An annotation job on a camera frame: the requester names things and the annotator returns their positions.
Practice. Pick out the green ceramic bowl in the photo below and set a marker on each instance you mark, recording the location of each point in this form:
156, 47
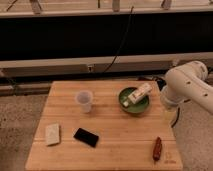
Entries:
129, 107

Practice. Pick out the translucent white cup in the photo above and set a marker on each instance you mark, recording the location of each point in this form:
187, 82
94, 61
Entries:
84, 99

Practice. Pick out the red brown sausage toy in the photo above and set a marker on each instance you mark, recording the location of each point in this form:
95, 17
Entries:
157, 149

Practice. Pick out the white box in bowl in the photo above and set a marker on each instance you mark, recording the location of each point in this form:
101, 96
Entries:
137, 95

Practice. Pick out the white sponge block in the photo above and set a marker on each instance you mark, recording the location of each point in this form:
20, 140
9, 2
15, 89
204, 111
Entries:
52, 134

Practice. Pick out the wooden table top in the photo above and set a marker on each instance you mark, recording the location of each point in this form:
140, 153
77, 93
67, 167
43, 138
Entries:
125, 142

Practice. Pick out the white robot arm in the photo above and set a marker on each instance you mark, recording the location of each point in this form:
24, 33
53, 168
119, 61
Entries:
187, 81

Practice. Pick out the black smartphone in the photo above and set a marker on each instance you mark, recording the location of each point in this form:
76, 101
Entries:
86, 137

